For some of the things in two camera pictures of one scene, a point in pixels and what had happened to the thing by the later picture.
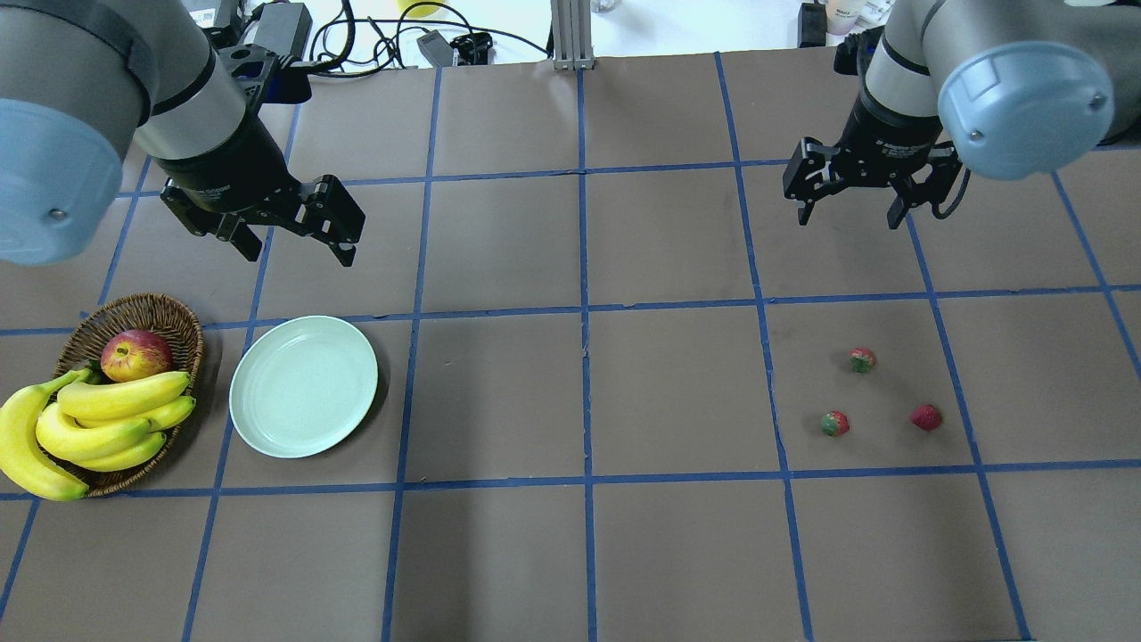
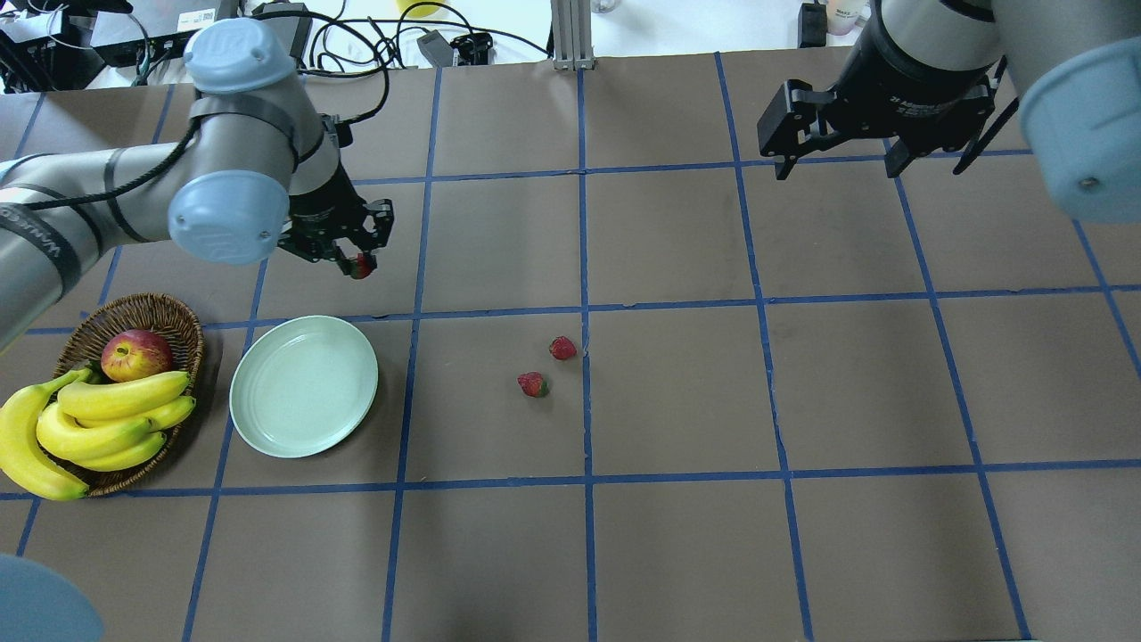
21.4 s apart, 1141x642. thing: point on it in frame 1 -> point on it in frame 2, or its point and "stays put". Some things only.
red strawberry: [926, 416] -> [562, 348]
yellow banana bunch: [100, 426] stays put
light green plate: [303, 387] stays put
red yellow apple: [135, 354] stays put
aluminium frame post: [570, 29] stays put
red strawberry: [861, 359] -> [532, 384]
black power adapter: [284, 28] stays put
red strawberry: [835, 423] -> [364, 266]
